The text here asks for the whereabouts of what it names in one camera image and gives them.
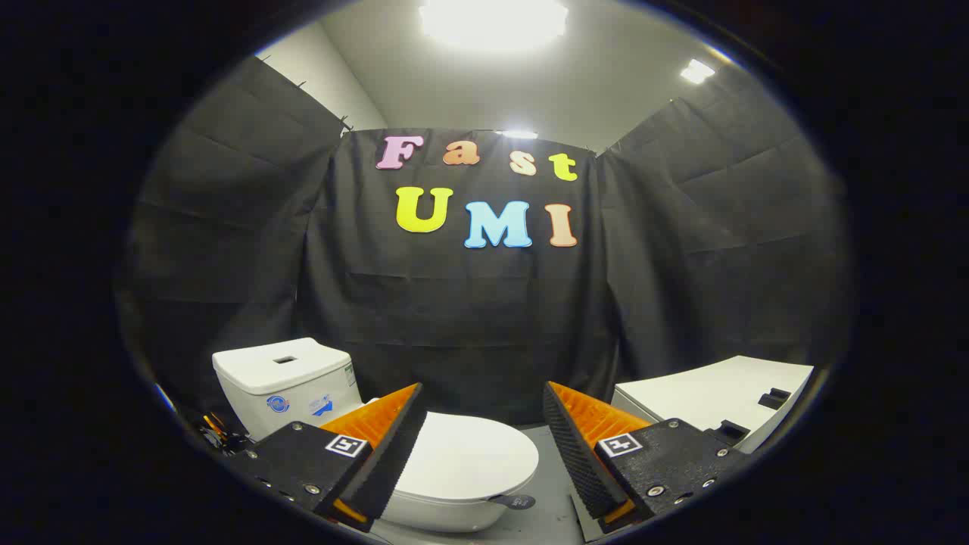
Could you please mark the large ceiling light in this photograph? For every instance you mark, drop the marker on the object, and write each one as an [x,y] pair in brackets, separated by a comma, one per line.
[492,21]

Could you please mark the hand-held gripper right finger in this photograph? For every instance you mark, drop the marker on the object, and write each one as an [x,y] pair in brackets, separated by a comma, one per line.
[579,462]

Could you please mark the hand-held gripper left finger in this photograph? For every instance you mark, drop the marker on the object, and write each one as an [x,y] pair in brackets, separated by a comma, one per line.
[394,454]

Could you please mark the white cabinet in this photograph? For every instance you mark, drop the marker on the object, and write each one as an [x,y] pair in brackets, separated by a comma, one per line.
[704,397]

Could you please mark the black backdrop cloth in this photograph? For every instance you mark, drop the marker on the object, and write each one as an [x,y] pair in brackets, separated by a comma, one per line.
[469,325]

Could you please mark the black pull tab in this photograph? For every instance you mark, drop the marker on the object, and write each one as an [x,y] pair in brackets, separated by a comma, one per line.
[515,501]

